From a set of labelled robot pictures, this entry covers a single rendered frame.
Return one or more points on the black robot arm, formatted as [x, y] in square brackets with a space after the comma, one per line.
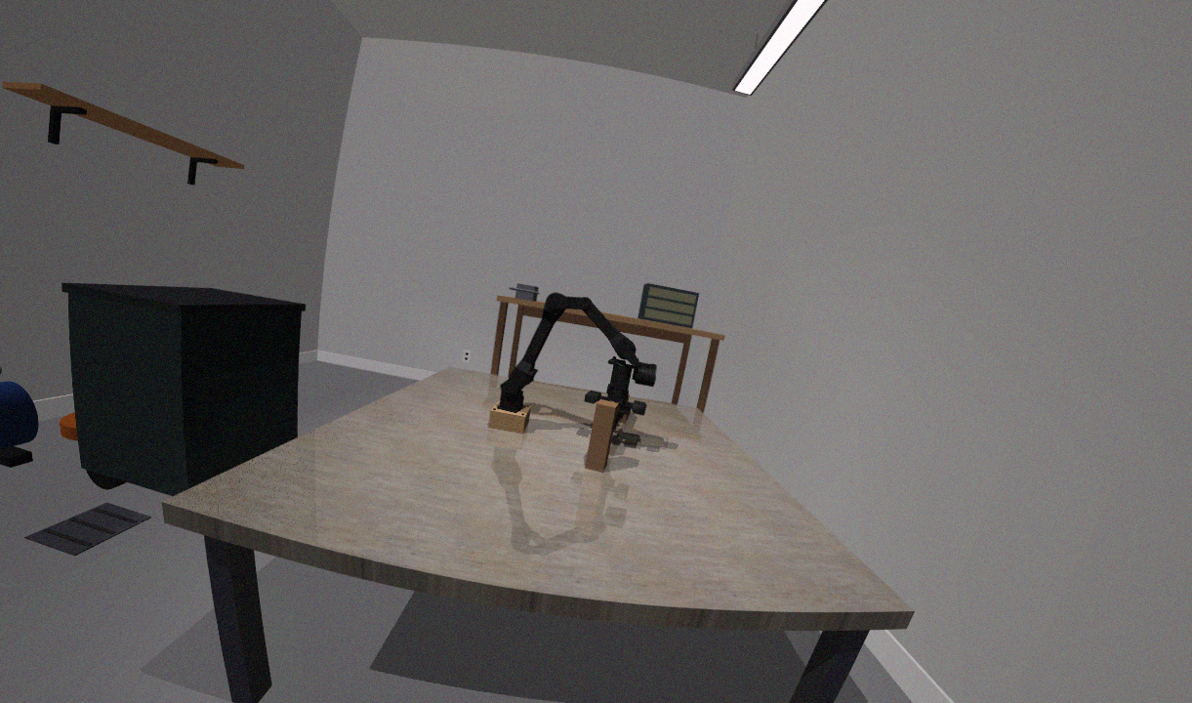
[556, 303]

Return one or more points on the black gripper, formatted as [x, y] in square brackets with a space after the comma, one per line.
[618, 393]

